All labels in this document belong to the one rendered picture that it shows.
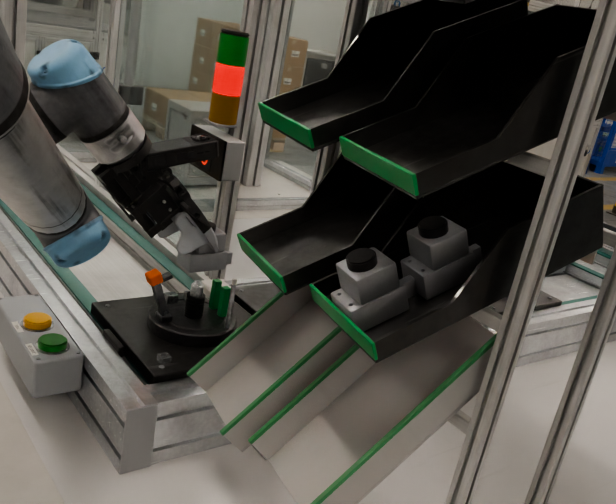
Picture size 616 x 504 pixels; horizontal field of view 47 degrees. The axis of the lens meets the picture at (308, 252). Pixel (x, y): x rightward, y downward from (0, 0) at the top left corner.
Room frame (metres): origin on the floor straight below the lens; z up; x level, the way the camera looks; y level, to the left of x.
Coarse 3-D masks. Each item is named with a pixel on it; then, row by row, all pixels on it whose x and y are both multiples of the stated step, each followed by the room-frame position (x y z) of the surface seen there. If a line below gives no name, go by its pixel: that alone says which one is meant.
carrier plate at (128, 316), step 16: (96, 304) 1.02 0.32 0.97; (112, 304) 1.03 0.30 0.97; (128, 304) 1.04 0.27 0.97; (144, 304) 1.05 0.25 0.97; (112, 320) 0.97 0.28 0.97; (128, 320) 0.98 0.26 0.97; (144, 320) 1.00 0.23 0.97; (240, 320) 1.06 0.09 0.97; (128, 336) 0.93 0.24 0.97; (144, 336) 0.94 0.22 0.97; (128, 352) 0.91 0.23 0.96; (144, 352) 0.90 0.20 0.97; (160, 352) 0.91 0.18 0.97; (176, 352) 0.92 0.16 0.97; (192, 352) 0.92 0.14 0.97; (208, 352) 0.93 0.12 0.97; (144, 368) 0.86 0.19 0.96; (160, 368) 0.86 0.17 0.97; (176, 368) 0.87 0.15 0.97
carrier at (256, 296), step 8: (240, 288) 1.19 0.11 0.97; (248, 288) 1.20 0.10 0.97; (256, 288) 1.21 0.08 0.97; (264, 288) 1.22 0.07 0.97; (272, 288) 1.22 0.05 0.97; (240, 296) 1.16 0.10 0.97; (248, 296) 1.16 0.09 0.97; (256, 296) 1.17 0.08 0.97; (264, 296) 1.18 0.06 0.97; (272, 296) 1.19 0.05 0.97; (240, 304) 1.15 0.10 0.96; (248, 304) 1.13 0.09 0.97; (256, 304) 1.14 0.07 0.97; (264, 304) 1.14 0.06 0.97; (248, 312) 1.13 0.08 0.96
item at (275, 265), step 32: (320, 192) 0.85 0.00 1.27; (352, 192) 0.88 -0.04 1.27; (384, 192) 0.89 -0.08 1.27; (288, 224) 0.84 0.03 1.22; (320, 224) 0.83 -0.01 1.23; (352, 224) 0.82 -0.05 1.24; (384, 224) 0.75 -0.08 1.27; (256, 256) 0.75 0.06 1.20; (288, 256) 0.77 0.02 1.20; (320, 256) 0.76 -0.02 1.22; (288, 288) 0.70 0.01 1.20
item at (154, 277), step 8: (152, 272) 0.96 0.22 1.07; (160, 272) 0.96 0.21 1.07; (168, 272) 0.98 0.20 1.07; (152, 280) 0.95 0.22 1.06; (160, 280) 0.95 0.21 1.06; (152, 288) 0.96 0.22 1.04; (160, 288) 0.96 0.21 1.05; (160, 296) 0.96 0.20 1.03; (160, 304) 0.96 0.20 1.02; (160, 312) 0.97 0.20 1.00; (168, 312) 0.97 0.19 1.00
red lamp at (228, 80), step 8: (216, 64) 1.22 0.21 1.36; (224, 64) 1.21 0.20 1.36; (216, 72) 1.21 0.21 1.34; (224, 72) 1.20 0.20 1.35; (232, 72) 1.21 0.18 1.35; (240, 72) 1.22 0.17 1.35; (216, 80) 1.21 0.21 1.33; (224, 80) 1.20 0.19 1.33; (232, 80) 1.21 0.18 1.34; (240, 80) 1.22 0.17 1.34; (216, 88) 1.21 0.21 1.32; (224, 88) 1.20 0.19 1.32; (232, 88) 1.21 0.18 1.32; (240, 88) 1.22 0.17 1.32
